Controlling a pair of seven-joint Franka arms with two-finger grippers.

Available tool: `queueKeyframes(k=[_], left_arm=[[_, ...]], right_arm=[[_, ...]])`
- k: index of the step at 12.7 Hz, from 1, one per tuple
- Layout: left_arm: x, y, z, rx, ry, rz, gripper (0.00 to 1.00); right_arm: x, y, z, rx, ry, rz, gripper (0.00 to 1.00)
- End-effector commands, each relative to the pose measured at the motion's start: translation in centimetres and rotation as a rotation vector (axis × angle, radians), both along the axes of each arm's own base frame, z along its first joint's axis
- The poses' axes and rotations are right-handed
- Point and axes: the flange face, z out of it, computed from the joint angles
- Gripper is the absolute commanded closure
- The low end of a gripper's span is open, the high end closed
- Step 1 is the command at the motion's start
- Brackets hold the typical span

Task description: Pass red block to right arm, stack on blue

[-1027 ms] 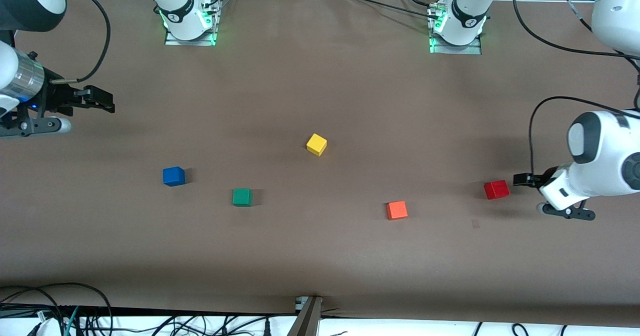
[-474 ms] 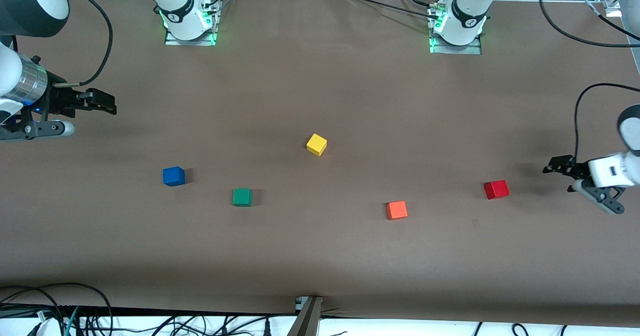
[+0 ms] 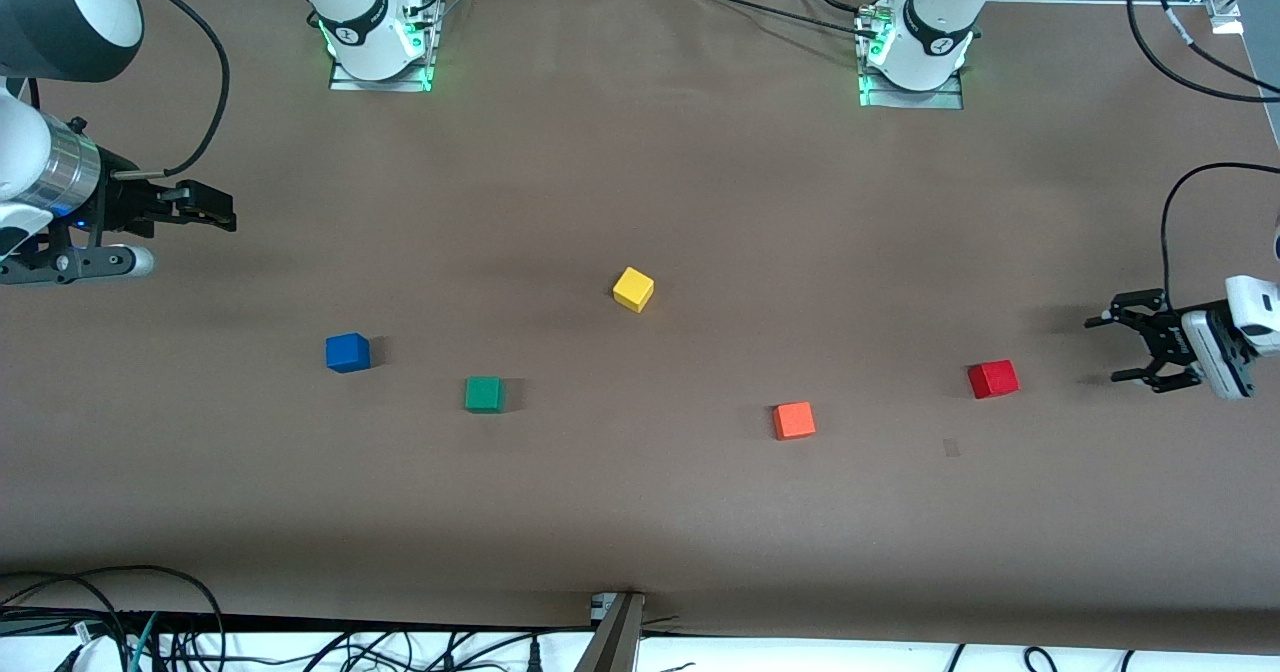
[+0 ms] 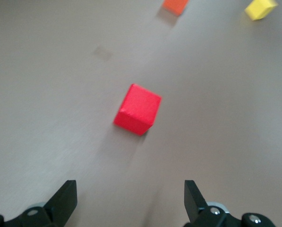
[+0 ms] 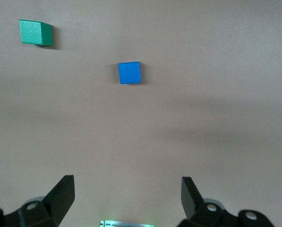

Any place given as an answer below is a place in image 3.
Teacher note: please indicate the blue wooden block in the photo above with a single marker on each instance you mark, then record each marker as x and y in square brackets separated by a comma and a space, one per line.
[348, 353]

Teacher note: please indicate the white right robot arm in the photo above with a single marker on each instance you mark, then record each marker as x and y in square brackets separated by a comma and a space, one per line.
[360, 12]

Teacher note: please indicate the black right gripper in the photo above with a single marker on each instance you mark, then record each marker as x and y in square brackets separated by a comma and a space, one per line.
[127, 204]

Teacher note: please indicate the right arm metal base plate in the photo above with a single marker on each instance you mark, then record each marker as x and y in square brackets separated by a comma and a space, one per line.
[350, 84]

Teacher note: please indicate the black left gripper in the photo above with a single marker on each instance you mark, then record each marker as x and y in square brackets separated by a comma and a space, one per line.
[1172, 343]

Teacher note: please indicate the green wooden block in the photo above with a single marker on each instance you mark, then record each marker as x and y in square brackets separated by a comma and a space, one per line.
[484, 395]

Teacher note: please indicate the red wooden block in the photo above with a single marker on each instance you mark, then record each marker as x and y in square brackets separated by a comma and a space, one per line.
[993, 379]

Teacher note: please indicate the yellow wooden block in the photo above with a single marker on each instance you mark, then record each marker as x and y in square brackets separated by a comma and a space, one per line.
[633, 289]

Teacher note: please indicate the orange wooden block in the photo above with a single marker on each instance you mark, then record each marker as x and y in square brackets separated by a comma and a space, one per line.
[794, 421]

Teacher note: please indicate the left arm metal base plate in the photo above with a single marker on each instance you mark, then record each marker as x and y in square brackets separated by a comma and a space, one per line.
[940, 100]

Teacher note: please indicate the small metal bracket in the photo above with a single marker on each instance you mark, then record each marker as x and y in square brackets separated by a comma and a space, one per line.
[600, 607]

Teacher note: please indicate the grey metal post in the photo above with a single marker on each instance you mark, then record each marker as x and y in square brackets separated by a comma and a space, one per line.
[615, 642]

